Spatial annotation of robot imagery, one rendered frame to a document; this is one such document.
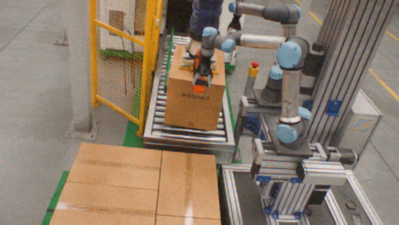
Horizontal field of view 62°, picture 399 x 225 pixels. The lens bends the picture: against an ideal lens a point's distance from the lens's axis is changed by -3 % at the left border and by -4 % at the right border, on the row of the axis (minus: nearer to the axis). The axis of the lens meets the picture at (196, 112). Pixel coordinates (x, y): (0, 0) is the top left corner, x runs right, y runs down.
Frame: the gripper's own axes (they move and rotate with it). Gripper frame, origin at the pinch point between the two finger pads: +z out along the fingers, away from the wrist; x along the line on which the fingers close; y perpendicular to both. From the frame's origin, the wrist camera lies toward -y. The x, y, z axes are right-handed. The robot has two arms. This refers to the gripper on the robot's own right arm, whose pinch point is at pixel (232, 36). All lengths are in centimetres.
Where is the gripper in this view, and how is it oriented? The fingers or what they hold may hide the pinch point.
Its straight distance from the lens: 289.1
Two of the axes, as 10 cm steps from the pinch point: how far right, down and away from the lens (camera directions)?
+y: -0.2, 5.6, -8.3
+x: 9.9, 1.3, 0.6
